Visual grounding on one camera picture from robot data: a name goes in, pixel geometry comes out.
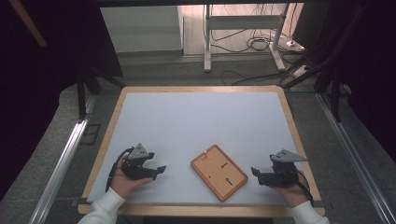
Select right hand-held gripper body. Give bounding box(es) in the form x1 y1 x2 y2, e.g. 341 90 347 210
258 148 309 189

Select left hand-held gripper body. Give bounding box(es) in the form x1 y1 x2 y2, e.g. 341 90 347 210
120 143 156 181

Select person's left hand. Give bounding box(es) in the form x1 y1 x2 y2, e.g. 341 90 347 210
109 154 154 200

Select person's right hand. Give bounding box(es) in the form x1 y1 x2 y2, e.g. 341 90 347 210
273 170 310 208

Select orange wooden board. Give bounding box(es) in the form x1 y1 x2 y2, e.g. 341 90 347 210
190 144 249 203

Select black metal stand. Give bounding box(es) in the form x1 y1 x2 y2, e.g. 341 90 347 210
279 3 368 123
76 66 127 121

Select white power strip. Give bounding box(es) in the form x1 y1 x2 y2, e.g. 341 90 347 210
292 64 312 78

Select dark curtain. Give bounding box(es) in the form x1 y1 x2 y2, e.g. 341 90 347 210
292 0 396 157
0 0 124 202

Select white cabinet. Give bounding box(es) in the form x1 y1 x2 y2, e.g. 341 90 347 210
100 6 185 54

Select white metal stand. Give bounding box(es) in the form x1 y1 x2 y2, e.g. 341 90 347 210
203 3 291 73

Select wooden bar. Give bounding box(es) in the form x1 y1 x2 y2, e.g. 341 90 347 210
8 0 49 49

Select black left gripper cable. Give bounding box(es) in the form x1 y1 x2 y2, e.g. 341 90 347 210
105 147 135 193

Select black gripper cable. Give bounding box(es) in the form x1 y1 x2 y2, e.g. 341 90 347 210
105 147 135 193
295 170 315 207

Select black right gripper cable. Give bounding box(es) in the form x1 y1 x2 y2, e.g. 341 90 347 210
295 170 315 207

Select aluminium rail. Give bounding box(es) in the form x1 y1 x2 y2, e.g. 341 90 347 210
315 92 396 224
28 92 98 224

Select black floor cables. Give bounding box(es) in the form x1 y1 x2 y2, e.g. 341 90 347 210
210 4 312 87

